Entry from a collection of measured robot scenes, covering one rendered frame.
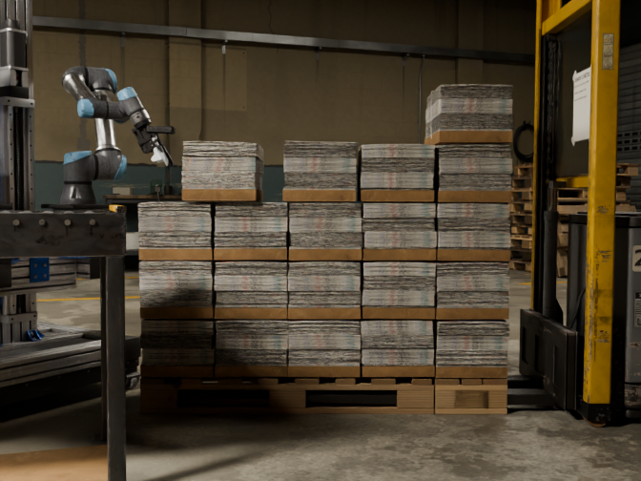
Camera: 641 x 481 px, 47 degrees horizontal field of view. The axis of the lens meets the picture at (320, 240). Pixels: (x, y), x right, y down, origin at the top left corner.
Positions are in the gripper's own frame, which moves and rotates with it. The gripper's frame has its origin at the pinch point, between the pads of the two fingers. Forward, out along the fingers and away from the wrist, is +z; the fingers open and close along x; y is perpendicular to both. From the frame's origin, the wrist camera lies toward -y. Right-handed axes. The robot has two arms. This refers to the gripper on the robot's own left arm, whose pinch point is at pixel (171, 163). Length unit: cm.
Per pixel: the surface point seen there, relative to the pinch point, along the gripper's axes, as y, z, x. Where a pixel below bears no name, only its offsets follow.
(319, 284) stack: -31, 71, 20
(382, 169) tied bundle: -74, 43, 19
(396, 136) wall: -188, 25, -725
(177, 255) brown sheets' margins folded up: 12.0, 34.5, 19.5
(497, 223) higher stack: -103, 83, 19
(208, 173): -14.0, 12.5, 21.0
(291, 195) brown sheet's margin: -38, 35, 19
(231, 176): -21.2, 17.6, 21.3
